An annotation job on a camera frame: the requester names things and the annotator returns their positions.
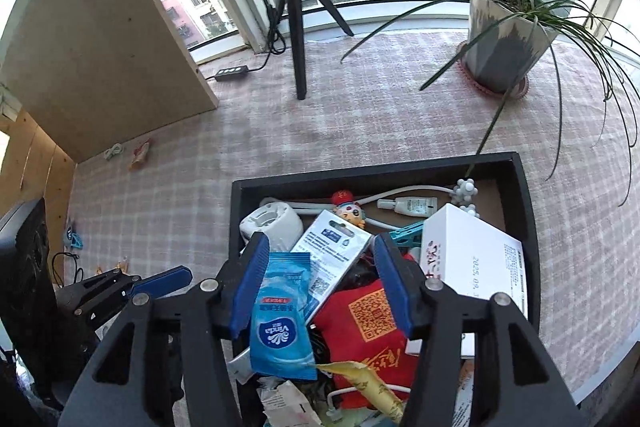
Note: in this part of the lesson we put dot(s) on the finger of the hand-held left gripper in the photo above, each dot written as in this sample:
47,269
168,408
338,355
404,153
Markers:
100,313
160,281

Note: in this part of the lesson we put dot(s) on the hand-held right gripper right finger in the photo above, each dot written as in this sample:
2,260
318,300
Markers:
395,287

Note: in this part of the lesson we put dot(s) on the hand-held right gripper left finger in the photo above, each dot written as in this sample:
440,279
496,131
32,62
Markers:
250,282

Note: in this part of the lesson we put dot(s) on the blue wet wipe packet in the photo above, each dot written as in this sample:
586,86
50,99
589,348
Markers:
280,332

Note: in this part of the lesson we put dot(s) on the black storage tray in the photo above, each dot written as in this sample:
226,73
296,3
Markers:
525,217

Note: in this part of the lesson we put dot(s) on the teal clothespin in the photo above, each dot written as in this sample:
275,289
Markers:
407,234

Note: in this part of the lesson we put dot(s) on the white round plastic adapter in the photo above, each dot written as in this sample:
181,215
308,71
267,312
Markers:
270,222

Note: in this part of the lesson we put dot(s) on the red cloth pouch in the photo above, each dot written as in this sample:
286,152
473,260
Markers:
360,342

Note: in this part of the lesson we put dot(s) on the white blue card packet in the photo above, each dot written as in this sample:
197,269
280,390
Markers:
330,252

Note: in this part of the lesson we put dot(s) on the white cardboard box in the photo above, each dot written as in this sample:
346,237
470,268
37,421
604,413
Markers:
470,252

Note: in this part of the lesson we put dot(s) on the small white bottle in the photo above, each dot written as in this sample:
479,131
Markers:
415,206

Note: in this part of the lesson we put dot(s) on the small red hat figurine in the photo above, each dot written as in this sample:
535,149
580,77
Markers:
350,212

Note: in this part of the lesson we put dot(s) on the long yellow paper packet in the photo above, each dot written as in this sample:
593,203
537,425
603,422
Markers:
370,389

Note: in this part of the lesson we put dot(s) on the wooden cabinet side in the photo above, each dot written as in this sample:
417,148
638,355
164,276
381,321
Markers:
35,167

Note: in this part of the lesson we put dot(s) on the patterned tissue packet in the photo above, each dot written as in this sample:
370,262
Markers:
285,402

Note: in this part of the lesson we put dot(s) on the orange white packet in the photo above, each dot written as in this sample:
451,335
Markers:
466,392

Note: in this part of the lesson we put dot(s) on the small orange snack packet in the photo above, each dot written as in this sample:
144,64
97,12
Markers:
140,155

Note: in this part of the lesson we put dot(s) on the pink checked tablecloth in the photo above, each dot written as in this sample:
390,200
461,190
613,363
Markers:
350,122

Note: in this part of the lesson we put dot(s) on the pink plant saucer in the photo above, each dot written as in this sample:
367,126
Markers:
472,79

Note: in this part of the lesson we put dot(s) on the black tripod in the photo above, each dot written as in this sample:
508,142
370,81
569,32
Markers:
297,47

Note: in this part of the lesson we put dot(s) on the light wooden board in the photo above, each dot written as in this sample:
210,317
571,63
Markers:
100,32

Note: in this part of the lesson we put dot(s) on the spider plant in grey pot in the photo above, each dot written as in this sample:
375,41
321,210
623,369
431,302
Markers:
505,37

